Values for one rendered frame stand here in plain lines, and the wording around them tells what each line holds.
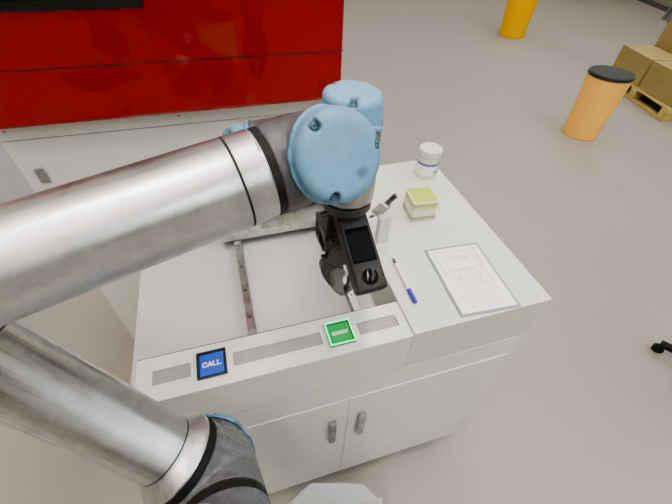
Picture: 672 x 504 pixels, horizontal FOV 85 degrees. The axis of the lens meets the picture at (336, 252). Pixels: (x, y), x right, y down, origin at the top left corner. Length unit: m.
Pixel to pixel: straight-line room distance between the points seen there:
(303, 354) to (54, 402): 0.43
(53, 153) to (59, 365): 0.76
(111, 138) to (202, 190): 0.85
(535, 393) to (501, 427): 0.26
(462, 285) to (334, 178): 0.68
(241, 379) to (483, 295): 0.56
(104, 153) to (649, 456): 2.26
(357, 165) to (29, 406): 0.39
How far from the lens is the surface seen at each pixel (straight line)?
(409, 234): 1.01
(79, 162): 1.17
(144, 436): 0.52
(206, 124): 1.08
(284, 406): 0.91
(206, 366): 0.78
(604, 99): 4.07
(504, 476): 1.82
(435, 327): 0.83
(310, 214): 1.17
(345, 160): 0.28
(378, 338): 0.79
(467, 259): 0.98
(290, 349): 0.78
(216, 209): 0.28
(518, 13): 6.96
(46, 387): 0.49
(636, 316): 2.63
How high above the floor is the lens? 1.63
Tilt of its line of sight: 45 degrees down
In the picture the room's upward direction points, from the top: 3 degrees clockwise
